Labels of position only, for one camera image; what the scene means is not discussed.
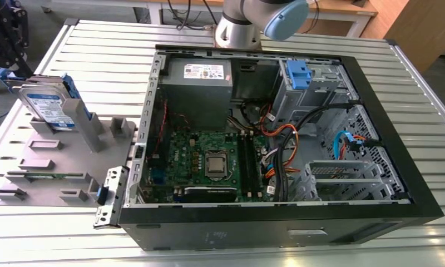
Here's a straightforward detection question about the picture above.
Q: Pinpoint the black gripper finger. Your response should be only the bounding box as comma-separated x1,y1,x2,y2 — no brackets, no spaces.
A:
5,8,35,81

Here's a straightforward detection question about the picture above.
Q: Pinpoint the hard disk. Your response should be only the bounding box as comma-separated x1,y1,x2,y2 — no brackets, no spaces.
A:
0,68,96,134

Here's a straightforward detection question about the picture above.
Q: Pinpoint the blue data wire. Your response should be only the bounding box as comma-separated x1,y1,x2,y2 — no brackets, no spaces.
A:
333,130,361,161

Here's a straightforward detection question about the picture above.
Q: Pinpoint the black orange power wire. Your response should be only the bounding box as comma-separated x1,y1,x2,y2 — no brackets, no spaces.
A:
351,135,385,152

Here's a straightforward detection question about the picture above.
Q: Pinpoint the metal disk bay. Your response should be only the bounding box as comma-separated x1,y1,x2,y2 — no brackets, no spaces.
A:
287,160,411,202

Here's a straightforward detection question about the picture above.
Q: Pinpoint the grey parts rack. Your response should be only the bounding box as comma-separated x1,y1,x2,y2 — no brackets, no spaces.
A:
0,98,139,208

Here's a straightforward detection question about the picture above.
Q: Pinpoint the green RAM stick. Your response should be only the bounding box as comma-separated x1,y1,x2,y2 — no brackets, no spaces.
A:
24,172,67,180

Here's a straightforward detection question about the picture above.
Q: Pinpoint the grey power supply unit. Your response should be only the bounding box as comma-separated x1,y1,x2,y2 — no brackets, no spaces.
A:
159,57,233,133

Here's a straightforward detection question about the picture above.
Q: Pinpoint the metal expansion slot retainer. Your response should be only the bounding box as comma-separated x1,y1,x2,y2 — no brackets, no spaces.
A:
92,165,131,230

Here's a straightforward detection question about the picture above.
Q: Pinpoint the green motherboard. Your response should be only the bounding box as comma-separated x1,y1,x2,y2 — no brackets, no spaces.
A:
139,130,279,204

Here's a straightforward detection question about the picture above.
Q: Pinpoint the blue retainer latch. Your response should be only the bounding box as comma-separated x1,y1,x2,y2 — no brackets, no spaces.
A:
96,185,111,205

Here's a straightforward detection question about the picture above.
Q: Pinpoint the silver CPU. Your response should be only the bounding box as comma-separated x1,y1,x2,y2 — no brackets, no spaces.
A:
207,157,229,173

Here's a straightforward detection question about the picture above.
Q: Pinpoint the black RAM slot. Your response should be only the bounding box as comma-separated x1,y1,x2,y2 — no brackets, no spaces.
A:
247,131,263,197
237,131,251,197

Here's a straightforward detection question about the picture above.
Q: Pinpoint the black graphics card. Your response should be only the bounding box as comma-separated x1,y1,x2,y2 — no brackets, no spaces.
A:
173,185,239,203

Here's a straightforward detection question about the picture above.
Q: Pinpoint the blue plastic drive latch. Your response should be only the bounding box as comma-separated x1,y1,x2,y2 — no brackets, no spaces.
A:
287,60,313,91

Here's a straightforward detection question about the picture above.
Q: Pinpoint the tall metal drive cage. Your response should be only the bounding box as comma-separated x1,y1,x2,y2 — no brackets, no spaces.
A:
272,57,360,123

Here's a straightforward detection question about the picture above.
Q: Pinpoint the wooden top desk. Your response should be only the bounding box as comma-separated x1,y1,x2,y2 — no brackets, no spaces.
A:
307,0,379,38

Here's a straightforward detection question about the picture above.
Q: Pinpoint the black PC case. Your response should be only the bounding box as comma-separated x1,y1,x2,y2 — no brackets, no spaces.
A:
117,43,445,253

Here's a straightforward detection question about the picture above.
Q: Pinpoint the brown wooden cabinet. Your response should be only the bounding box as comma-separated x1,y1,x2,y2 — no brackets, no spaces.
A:
384,0,445,73

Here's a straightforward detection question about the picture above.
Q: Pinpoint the white metal table frame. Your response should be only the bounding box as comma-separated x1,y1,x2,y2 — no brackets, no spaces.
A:
39,0,224,26

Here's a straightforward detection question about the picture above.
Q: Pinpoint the yellow black wire bundle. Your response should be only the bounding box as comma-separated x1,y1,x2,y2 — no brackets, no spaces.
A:
228,108,255,133

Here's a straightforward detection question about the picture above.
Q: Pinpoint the CPU socket metal frame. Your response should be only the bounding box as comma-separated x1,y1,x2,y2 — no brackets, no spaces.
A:
201,149,233,179

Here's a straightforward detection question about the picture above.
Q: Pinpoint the black cable bundle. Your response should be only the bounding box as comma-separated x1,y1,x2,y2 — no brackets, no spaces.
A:
273,102,364,202

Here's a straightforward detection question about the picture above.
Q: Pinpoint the orange wire bundle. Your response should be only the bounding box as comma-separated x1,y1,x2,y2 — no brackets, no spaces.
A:
259,104,303,181

